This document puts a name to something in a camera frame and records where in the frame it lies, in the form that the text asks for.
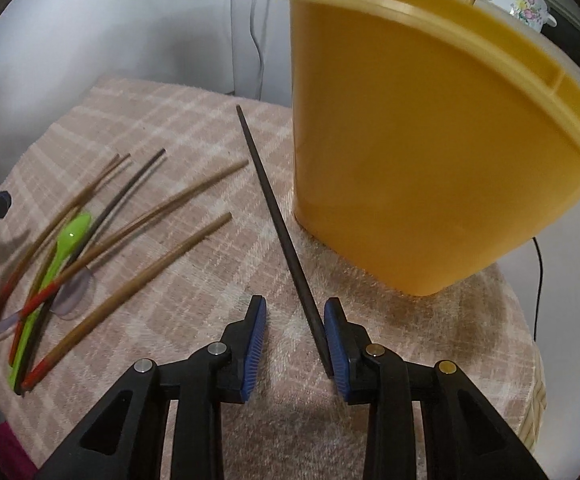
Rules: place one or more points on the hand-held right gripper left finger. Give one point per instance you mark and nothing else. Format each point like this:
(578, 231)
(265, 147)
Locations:
(255, 350)

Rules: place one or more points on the clear plastic spoon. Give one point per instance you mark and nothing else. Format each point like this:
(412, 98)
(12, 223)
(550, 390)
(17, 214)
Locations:
(72, 300)

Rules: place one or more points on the yellow plastic utensil holder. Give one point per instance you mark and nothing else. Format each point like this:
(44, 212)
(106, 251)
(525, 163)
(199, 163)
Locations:
(420, 135)

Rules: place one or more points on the dark grey chopstick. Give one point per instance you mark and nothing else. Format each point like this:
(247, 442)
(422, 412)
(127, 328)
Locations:
(129, 187)

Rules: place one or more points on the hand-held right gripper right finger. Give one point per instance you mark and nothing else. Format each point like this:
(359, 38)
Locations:
(337, 355)

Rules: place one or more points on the pink plaid cloth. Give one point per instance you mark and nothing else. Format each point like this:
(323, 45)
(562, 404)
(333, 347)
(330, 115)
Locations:
(194, 125)

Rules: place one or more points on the long black chopstick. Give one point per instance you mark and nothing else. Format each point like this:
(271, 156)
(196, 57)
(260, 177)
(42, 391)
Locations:
(280, 220)

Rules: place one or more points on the green plastic spoon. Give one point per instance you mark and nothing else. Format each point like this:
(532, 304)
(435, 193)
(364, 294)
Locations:
(72, 232)

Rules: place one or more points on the bamboo chopstick with red end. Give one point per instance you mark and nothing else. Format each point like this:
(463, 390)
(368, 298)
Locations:
(169, 262)
(194, 190)

